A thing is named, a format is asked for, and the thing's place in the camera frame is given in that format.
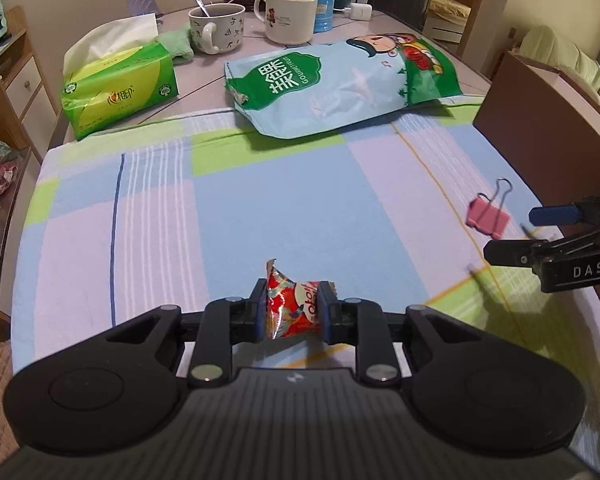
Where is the red patterned snack packet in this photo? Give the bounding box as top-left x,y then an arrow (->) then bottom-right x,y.
265,259 -> 320,339

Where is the pink binder clip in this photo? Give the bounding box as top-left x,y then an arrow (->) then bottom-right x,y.
465,178 -> 513,240

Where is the large brown white box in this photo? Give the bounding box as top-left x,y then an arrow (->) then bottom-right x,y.
474,53 -> 600,205

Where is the checked tablecloth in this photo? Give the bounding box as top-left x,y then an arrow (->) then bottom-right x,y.
12,104 -> 600,468

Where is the sofa with green cover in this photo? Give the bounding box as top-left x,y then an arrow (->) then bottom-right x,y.
515,25 -> 600,104

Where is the green blue snack bag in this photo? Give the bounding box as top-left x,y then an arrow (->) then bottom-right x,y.
225,32 -> 462,140

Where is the green tissue pack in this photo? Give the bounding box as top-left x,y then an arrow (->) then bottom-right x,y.
60,13 -> 178,140

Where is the white power adapter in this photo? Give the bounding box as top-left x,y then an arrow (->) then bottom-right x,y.
342,2 -> 373,21

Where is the green cloth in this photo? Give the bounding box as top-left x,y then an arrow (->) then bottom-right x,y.
157,24 -> 195,65

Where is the wooden cabinet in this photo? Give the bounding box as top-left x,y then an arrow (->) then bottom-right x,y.
0,6 -> 59,343

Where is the patterned mug with spoon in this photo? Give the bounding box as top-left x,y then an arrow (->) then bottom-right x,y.
188,0 -> 246,55

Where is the white ceramic mug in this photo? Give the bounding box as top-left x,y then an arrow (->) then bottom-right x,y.
253,0 -> 317,46

